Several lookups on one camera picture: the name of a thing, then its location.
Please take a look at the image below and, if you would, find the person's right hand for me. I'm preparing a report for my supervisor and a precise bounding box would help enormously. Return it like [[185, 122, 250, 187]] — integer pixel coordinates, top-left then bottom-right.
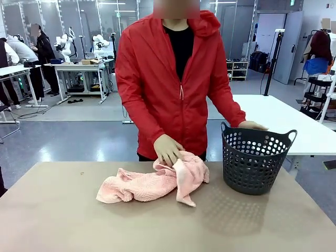
[[154, 134, 186, 166]]

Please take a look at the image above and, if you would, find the person's left hand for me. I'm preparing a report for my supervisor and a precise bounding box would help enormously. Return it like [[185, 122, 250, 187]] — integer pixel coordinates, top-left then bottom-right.
[[238, 120, 269, 131]]

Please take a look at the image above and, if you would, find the pink terry towel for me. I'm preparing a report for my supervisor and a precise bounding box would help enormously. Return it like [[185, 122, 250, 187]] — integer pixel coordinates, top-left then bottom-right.
[[96, 150, 210, 208]]

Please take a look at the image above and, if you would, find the dark grey perforated laundry basket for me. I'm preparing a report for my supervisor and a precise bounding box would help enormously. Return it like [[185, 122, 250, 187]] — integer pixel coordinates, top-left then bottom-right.
[[220, 121, 298, 196]]

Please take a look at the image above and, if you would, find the left forearm in red sleeve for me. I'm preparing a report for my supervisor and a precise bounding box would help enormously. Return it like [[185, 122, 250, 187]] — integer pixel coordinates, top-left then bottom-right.
[[209, 94, 246, 129]]

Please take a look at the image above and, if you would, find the right forearm in red sleeve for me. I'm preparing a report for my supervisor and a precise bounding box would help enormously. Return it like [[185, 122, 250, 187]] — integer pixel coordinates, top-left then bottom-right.
[[122, 99, 169, 142]]

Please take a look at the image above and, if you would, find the long white table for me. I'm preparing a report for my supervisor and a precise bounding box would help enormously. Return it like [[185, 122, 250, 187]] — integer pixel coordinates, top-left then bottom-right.
[[232, 94, 336, 157]]

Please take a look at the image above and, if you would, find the low shoe shelf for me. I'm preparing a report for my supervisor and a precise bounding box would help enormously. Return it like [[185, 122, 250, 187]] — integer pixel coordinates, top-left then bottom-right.
[[225, 60, 250, 81]]

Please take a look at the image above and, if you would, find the black suitcase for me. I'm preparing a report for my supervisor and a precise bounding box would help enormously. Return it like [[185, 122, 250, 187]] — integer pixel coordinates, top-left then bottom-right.
[[249, 51, 271, 74]]

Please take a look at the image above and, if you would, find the black tripod stand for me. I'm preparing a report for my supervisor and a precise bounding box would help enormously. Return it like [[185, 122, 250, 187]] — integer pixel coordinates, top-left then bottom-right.
[[263, 29, 286, 97]]

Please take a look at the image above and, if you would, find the black utility cart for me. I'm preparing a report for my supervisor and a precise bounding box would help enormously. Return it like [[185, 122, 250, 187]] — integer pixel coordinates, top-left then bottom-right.
[[300, 76, 332, 119]]

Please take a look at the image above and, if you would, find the person in red jacket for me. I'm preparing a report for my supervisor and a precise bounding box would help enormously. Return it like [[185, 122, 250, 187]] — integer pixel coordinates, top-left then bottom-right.
[[114, 9, 246, 162]]

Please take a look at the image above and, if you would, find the grey door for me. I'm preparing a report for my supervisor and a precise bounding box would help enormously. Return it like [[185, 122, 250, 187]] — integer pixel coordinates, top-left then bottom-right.
[[272, 11, 303, 85]]

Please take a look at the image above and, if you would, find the blue cloth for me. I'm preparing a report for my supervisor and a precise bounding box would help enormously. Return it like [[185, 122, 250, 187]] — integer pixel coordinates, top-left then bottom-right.
[[303, 57, 329, 75]]

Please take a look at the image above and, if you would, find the background person in maroon top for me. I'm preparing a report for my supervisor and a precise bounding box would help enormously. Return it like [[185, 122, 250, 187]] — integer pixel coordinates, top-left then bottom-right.
[[303, 18, 334, 66]]

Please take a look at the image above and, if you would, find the white desk with robots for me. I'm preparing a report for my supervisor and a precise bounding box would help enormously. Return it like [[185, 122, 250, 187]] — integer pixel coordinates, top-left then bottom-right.
[[44, 60, 109, 105]]

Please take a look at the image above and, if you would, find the background person in black jacket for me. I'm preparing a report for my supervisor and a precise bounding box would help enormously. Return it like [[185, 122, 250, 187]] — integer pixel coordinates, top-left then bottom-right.
[[30, 23, 60, 97]]

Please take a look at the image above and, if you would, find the white height-adjustable desk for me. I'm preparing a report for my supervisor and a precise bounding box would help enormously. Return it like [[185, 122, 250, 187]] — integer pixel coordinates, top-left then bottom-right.
[[0, 64, 49, 124]]

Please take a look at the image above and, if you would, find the background person in grey hoodie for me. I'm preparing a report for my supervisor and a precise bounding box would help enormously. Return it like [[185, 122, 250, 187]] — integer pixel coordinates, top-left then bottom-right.
[[6, 35, 45, 104]]

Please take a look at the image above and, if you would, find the background person in dark vest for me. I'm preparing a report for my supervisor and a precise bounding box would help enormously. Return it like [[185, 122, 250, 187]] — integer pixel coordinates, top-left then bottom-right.
[[0, 37, 21, 110]]

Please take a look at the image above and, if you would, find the metal frame chair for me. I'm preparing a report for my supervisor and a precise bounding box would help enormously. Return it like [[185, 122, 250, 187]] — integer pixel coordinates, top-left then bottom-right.
[[0, 104, 20, 144]]

